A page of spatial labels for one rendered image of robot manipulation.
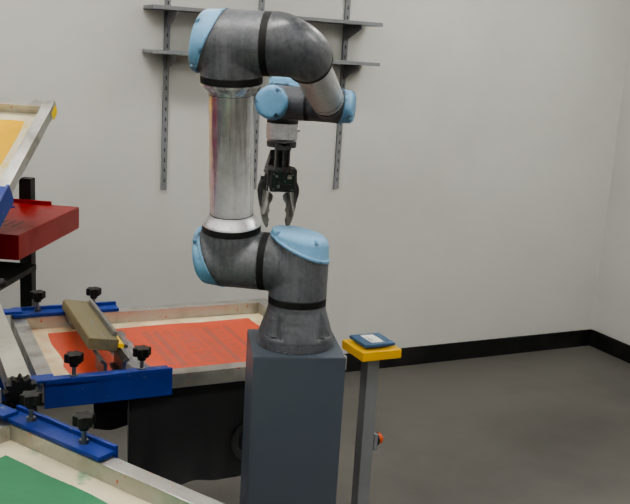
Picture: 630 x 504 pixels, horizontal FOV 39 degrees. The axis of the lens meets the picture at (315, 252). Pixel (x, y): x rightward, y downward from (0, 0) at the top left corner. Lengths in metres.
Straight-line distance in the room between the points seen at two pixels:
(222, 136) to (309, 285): 0.33
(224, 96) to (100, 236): 2.87
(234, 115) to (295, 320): 0.41
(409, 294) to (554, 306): 1.11
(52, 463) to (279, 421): 0.46
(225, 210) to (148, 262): 2.86
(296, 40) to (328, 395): 0.68
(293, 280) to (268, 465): 0.37
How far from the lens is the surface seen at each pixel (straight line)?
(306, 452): 1.79
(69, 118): 4.35
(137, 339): 2.57
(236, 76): 1.63
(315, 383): 1.74
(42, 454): 1.91
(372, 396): 2.66
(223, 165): 1.68
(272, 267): 1.71
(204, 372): 2.23
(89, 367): 2.36
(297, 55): 1.61
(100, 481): 1.79
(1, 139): 3.22
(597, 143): 5.87
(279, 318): 1.73
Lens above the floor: 1.77
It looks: 12 degrees down
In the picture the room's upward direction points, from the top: 3 degrees clockwise
